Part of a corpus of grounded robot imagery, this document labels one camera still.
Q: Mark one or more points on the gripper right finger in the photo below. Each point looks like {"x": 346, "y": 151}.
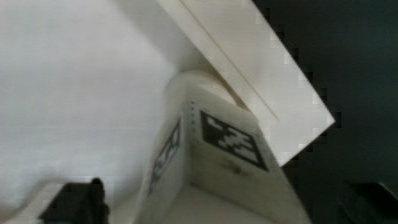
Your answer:
{"x": 369, "y": 203}

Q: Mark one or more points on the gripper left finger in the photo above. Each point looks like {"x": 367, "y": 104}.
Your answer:
{"x": 78, "y": 206}

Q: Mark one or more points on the white table leg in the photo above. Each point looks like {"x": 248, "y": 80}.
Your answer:
{"x": 214, "y": 182}

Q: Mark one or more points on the white square table top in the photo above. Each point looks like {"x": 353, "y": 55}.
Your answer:
{"x": 92, "y": 54}

